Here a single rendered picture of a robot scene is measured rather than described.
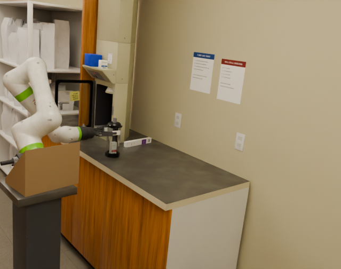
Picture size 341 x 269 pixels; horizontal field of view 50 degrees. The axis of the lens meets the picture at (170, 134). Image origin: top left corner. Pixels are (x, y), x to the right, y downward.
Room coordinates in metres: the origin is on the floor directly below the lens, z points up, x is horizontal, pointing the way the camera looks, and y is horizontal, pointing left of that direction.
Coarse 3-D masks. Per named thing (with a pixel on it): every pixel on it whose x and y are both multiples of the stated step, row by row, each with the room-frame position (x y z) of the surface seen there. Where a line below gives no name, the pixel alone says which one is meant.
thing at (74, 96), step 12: (60, 84) 2.82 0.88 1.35; (72, 84) 2.87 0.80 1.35; (84, 84) 2.92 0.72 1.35; (60, 96) 2.82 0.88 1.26; (72, 96) 2.87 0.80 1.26; (84, 96) 2.93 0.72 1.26; (72, 108) 2.87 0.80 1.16; (84, 108) 2.93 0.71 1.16; (72, 120) 2.87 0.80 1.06; (84, 120) 2.93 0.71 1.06
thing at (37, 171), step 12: (72, 144) 1.88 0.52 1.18; (24, 156) 1.69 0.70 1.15; (36, 156) 1.73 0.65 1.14; (48, 156) 1.78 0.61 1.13; (60, 156) 1.83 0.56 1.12; (72, 156) 1.88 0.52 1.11; (12, 168) 1.77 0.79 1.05; (24, 168) 1.69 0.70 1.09; (36, 168) 1.73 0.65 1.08; (48, 168) 1.78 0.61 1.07; (60, 168) 1.83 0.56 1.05; (72, 168) 1.88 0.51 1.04; (12, 180) 1.77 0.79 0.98; (24, 180) 1.69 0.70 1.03; (36, 180) 1.73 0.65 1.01; (48, 180) 1.78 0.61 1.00; (60, 180) 1.83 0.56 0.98; (72, 180) 1.89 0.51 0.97; (24, 192) 1.69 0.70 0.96; (36, 192) 1.73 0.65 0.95
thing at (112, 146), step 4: (108, 128) 2.42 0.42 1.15; (112, 128) 2.40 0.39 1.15; (116, 128) 2.41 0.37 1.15; (120, 128) 2.44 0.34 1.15; (108, 136) 2.41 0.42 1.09; (112, 136) 2.40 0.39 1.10; (116, 136) 2.41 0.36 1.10; (120, 136) 2.45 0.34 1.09; (108, 140) 2.41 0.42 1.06; (112, 140) 2.40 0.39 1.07; (116, 140) 2.41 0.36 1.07; (108, 144) 2.41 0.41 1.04; (112, 144) 2.40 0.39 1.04; (116, 144) 2.41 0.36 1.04; (108, 148) 2.41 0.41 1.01; (112, 148) 2.40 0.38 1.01; (116, 148) 2.41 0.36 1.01; (108, 152) 2.41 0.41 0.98; (112, 152) 2.40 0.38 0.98; (116, 152) 2.42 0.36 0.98
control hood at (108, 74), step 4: (84, 68) 2.92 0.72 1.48; (88, 68) 2.85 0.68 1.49; (92, 68) 2.79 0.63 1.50; (96, 68) 2.75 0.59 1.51; (100, 68) 2.75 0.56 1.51; (108, 68) 2.81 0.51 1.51; (88, 72) 2.93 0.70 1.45; (100, 72) 2.72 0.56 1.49; (104, 72) 2.68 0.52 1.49; (108, 72) 2.70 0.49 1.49; (112, 72) 2.72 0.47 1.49; (104, 76) 2.74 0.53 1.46; (108, 76) 2.70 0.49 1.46; (112, 76) 2.72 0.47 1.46; (108, 80) 2.73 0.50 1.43; (112, 80) 2.73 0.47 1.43
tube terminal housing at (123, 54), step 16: (96, 48) 2.98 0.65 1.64; (112, 48) 2.80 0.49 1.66; (128, 48) 2.81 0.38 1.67; (112, 64) 2.79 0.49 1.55; (128, 64) 2.81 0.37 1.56; (96, 80) 2.96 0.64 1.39; (128, 80) 2.82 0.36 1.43; (128, 96) 2.87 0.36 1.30; (128, 112) 2.92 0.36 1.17; (128, 128) 2.97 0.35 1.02
